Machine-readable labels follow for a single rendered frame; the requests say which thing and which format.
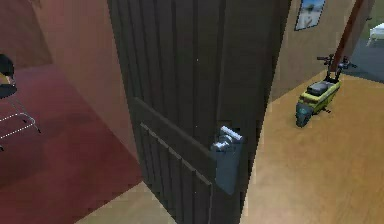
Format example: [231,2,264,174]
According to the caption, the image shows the dark brown room door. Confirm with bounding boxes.
[107,0,293,224]

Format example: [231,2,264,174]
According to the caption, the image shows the yellow toy scooter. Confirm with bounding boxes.
[294,54,358,129]

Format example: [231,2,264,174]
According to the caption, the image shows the red-brown room door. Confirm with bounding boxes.
[329,0,366,73]

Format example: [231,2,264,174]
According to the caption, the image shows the black chair with metal legs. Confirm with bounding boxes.
[0,53,42,152]

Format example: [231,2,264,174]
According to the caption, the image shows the white bed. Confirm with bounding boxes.
[367,22,384,47]

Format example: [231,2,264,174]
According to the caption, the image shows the silver door handle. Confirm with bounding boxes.
[209,125,245,196]

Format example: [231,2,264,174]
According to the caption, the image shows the framed wall picture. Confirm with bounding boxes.
[294,0,327,32]

